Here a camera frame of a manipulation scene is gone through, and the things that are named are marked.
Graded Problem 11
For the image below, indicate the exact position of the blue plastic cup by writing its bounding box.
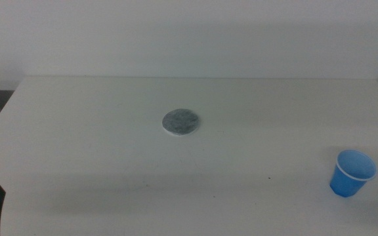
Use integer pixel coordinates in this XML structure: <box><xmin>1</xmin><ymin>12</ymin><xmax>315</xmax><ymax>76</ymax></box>
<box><xmin>329</xmin><ymin>149</ymin><xmax>377</xmax><ymax>198</ymax></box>

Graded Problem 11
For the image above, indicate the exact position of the round grey marble cup mat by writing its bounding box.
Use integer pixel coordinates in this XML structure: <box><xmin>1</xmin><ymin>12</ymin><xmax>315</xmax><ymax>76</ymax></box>
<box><xmin>161</xmin><ymin>108</ymin><xmax>200</xmax><ymax>136</ymax></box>

